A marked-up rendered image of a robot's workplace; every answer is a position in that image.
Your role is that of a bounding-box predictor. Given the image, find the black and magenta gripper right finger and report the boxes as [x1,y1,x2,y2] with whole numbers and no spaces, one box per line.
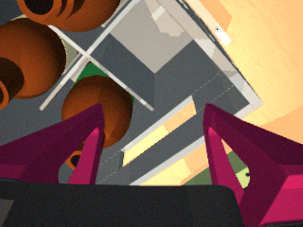
[203,103,303,227]

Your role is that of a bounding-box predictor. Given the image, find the dark grey crate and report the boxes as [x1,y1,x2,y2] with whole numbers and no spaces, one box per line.
[0,0,263,185]

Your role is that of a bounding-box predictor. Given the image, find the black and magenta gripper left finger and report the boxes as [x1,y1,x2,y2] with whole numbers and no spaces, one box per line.
[0,103,105,184]

